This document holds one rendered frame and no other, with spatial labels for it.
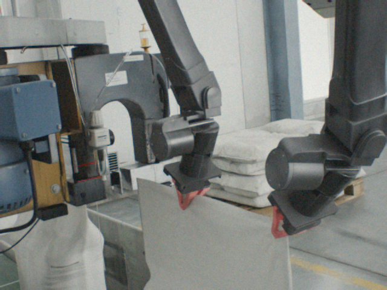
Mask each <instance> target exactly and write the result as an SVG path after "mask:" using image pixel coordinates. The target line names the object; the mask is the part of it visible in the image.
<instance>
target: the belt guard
mask: <svg viewBox="0 0 387 290"><path fill-rule="evenodd" d="M106 43H107V40H106V30H105V22H104V21H90V20H77V19H53V18H28V17H27V16H0V50H21V49H23V48H24V47H25V46H30V47H28V48H27V49H33V48H52V47H60V45H63V46H64V47H68V46H69V45H70V47H71V46H73V47H84V46H91V45H104V44H106Z"/></svg>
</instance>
